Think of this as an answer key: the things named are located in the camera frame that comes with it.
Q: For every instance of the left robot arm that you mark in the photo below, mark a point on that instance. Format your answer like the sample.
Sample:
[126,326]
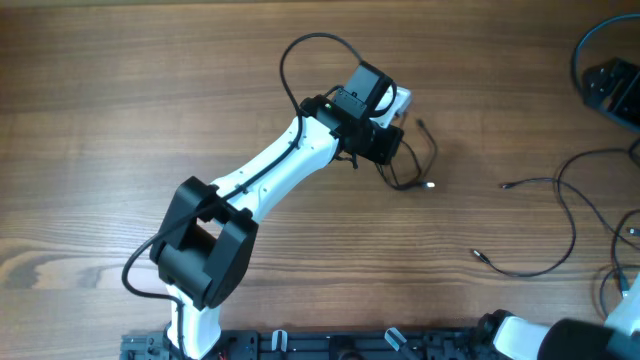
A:
[209,230]

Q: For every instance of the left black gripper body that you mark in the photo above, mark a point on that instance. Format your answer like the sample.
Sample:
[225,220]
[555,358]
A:
[377,142]

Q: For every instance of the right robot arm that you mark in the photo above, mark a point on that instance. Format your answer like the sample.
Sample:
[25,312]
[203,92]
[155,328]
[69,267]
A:
[617,338]

